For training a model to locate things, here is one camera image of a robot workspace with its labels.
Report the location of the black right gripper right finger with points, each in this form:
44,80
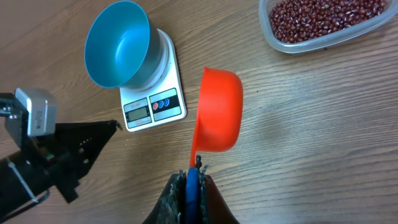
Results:
212,208

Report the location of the red beans in container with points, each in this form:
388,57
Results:
294,21

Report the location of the clear plastic container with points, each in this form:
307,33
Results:
265,7

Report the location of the blue metal bowl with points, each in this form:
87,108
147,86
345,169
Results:
122,48

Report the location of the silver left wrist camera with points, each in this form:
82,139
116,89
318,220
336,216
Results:
42,110

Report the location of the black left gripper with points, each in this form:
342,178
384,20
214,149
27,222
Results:
60,159

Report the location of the orange scoop with blue handle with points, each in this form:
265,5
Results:
217,127

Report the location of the white digital kitchen scale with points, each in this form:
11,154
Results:
161,100

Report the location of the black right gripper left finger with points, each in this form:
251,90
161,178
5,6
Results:
170,207

